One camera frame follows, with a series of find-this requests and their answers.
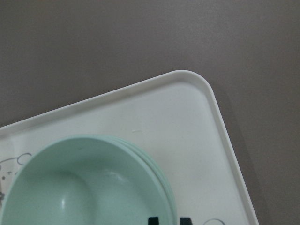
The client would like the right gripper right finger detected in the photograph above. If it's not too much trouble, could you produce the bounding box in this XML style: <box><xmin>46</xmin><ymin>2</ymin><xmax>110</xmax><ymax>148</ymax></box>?
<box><xmin>180</xmin><ymin>217</ymin><xmax>193</xmax><ymax>225</ymax></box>

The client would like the cream rabbit tray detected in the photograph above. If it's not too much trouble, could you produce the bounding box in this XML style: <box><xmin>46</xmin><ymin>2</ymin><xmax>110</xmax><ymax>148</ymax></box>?
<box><xmin>0</xmin><ymin>70</ymin><xmax>258</xmax><ymax>225</ymax></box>

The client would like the green bowl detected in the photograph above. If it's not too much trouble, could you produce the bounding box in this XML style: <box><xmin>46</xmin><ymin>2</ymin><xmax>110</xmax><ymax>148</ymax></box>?
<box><xmin>112</xmin><ymin>135</ymin><xmax>174</xmax><ymax>225</ymax></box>
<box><xmin>121</xmin><ymin>138</ymin><xmax>177</xmax><ymax>225</ymax></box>
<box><xmin>0</xmin><ymin>136</ymin><xmax>177</xmax><ymax>225</ymax></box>

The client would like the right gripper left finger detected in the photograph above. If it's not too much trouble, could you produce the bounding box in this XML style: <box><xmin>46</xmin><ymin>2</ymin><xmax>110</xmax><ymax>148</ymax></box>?
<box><xmin>148</xmin><ymin>217</ymin><xmax>160</xmax><ymax>225</ymax></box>

